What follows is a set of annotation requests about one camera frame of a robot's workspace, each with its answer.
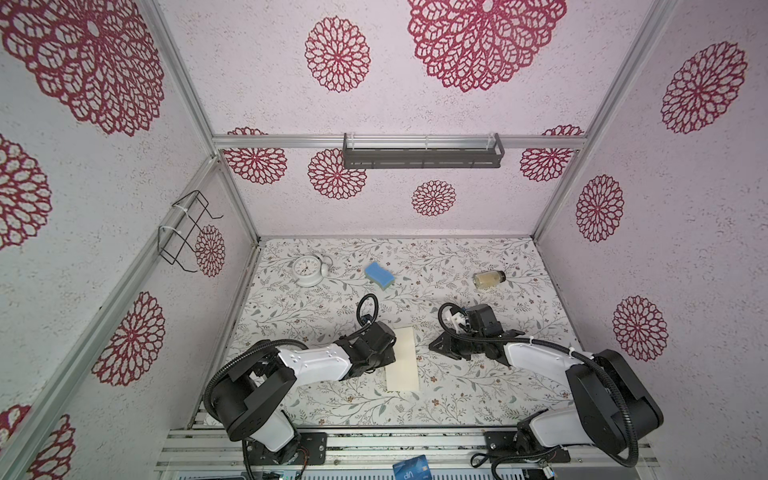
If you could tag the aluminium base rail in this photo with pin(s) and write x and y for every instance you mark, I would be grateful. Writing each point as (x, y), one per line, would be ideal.
(459, 452)

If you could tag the cream square paper sheet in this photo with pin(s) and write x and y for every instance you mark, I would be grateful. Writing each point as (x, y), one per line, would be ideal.
(402, 375)

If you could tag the white alarm clock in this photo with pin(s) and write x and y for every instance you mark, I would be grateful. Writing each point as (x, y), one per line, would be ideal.
(310, 270)

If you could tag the black wire wall basket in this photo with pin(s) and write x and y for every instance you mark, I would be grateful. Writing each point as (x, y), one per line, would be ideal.
(176, 238)

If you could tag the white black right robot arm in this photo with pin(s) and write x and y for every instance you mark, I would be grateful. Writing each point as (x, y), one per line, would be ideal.
(610, 408)

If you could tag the glass jar with black lid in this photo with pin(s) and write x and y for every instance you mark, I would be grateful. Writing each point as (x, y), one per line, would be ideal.
(488, 279)

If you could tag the blue yellow sponge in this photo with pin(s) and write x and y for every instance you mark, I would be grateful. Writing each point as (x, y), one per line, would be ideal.
(379, 275)

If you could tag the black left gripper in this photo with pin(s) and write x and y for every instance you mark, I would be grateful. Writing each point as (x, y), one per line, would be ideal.
(388, 356)

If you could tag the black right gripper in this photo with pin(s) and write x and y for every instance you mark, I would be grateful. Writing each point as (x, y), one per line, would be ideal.
(449, 345)

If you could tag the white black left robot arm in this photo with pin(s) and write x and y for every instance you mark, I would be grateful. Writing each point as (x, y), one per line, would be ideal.
(246, 394)

